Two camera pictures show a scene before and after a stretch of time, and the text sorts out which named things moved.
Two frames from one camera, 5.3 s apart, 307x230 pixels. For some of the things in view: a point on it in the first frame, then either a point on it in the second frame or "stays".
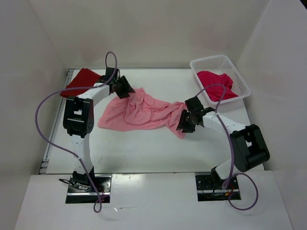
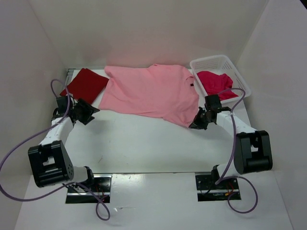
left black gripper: (124, 86) to (82, 112)
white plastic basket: (221, 64) stays
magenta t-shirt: (215, 93) stays
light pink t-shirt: (136, 110) to (164, 91)
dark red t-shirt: (85, 77) stays
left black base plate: (78, 194) stays
